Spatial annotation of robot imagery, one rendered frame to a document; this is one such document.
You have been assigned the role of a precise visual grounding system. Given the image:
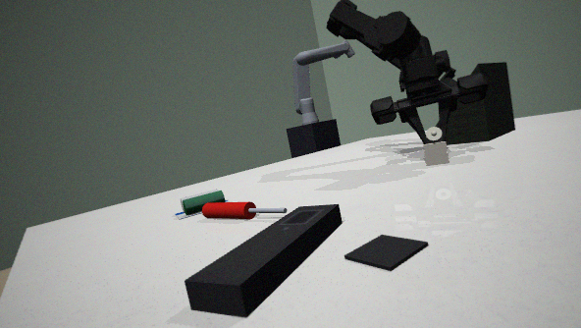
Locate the red-handled screwdriver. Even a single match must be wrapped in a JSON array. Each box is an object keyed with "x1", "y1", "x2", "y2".
[{"x1": 202, "y1": 202, "x2": 287, "y2": 219}]

